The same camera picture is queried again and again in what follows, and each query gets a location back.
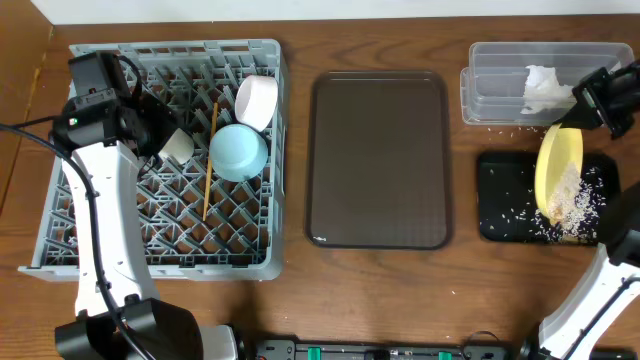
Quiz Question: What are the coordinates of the grey plastic dishwasher rack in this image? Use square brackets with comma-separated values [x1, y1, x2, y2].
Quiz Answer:
[17, 38, 287, 282]

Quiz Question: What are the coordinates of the pile of rice scraps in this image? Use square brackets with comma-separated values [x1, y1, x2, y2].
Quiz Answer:
[535, 164, 606, 245]

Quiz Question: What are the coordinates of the black equipment rail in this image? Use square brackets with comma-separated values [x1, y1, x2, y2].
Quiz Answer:
[254, 340, 514, 360]

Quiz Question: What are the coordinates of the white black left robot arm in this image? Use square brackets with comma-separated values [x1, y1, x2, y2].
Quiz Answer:
[8, 51, 244, 360]

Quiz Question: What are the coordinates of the clear plastic waste bin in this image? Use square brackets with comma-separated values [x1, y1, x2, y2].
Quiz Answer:
[460, 42, 634, 126]

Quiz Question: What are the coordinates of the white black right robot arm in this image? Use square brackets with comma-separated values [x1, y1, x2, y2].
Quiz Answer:
[516, 62, 639, 360]

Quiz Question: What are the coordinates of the light blue bowl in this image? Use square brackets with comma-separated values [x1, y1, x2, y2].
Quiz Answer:
[209, 124, 268, 182]

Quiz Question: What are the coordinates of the cream white cup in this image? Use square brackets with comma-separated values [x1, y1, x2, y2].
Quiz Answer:
[158, 128, 194, 165]

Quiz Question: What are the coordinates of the white tissue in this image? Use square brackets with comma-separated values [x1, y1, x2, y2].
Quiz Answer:
[520, 65, 576, 115]

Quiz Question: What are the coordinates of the yellow plate with scraps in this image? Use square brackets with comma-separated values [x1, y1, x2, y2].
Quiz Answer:
[534, 124, 583, 225]

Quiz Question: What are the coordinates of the wooden chopstick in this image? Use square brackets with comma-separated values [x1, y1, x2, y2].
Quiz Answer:
[202, 102, 219, 222]

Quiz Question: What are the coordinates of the black plastic tray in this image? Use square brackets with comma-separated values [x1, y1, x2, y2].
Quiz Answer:
[477, 152, 620, 247]

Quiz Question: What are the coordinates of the dark brown serving tray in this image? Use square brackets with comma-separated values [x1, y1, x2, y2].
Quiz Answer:
[304, 70, 454, 251]

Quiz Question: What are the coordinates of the pink shallow bowl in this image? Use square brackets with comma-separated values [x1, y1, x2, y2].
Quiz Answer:
[234, 75, 278, 132]

